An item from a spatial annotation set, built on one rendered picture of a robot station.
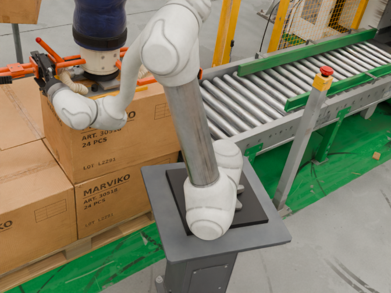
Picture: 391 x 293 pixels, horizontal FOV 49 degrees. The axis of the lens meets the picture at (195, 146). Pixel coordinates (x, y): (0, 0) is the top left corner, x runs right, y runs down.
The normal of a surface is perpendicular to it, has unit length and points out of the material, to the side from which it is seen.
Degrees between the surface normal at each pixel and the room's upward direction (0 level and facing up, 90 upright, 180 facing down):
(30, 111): 0
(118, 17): 78
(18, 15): 90
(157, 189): 0
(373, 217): 0
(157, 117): 90
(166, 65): 83
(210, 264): 90
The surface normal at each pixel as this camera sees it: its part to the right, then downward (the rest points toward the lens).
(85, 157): 0.55, 0.58
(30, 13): 0.18, 0.65
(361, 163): 0.13, -0.76
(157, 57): -0.21, 0.52
